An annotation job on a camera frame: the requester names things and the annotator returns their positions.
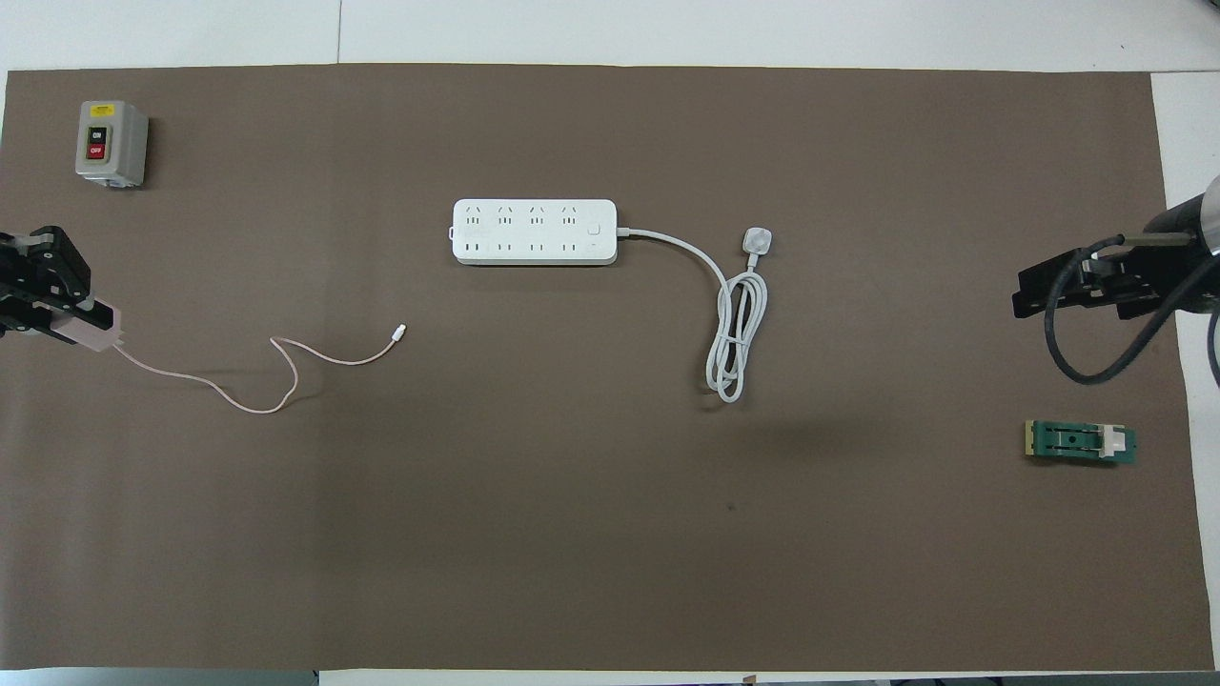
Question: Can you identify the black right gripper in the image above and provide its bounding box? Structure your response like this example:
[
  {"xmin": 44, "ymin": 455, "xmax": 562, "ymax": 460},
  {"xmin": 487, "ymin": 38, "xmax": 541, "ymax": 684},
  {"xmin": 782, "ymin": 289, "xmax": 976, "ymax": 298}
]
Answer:
[{"xmin": 1012, "ymin": 197, "xmax": 1220, "ymax": 320}]

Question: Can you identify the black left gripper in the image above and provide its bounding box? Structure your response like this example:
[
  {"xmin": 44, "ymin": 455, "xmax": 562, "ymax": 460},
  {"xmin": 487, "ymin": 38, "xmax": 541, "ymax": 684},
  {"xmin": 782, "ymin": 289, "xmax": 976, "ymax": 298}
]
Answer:
[{"xmin": 0, "ymin": 226, "xmax": 93, "ymax": 340}]

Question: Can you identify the pink charger adapter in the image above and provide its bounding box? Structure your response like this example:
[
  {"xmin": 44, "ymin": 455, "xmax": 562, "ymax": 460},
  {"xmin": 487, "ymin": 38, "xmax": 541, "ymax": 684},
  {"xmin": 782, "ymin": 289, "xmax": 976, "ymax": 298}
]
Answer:
[{"xmin": 50, "ymin": 300, "xmax": 128, "ymax": 353}]

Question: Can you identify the pink charging cable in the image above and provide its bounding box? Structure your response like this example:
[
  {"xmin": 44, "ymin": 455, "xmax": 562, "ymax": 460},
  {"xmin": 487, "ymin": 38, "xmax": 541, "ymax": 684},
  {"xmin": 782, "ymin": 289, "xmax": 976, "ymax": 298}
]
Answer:
[{"xmin": 112, "ymin": 324, "xmax": 409, "ymax": 415}]

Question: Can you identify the white power strip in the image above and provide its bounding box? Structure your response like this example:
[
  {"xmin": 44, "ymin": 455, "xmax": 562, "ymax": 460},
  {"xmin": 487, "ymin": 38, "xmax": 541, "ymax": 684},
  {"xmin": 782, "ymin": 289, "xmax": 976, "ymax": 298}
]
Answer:
[{"xmin": 450, "ymin": 198, "xmax": 619, "ymax": 267}]

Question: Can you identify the green circuit board module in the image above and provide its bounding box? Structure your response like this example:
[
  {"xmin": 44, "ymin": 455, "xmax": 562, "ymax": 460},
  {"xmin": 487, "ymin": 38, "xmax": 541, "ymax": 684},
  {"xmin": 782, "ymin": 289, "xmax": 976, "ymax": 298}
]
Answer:
[{"xmin": 1025, "ymin": 419, "xmax": 1138, "ymax": 467}]

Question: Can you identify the brown table mat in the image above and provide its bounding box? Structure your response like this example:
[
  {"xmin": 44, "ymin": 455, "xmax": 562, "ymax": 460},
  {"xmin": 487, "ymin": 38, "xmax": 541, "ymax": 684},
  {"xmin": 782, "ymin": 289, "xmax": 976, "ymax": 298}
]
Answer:
[{"xmin": 0, "ymin": 64, "xmax": 1216, "ymax": 673}]

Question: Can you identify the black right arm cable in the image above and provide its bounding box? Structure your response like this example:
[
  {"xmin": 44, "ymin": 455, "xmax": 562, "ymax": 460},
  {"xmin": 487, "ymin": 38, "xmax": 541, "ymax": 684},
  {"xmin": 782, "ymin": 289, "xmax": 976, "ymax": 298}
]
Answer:
[{"xmin": 1045, "ymin": 238, "xmax": 1220, "ymax": 387}]

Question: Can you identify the grey on-off switch box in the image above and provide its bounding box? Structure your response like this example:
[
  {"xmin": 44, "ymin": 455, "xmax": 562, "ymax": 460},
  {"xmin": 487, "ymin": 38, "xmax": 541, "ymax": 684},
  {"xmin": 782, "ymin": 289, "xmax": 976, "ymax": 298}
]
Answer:
[{"xmin": 75, "ymin": 100, "xmax": 150, "ymax": 189}]

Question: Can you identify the white power strip cord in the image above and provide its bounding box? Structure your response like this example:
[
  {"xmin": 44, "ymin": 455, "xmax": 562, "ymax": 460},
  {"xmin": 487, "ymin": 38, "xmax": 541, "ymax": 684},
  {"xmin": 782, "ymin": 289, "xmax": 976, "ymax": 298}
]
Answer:
[{"xmin": 615, "ymin": 226, "xmax": 769, "ymax": 404}]

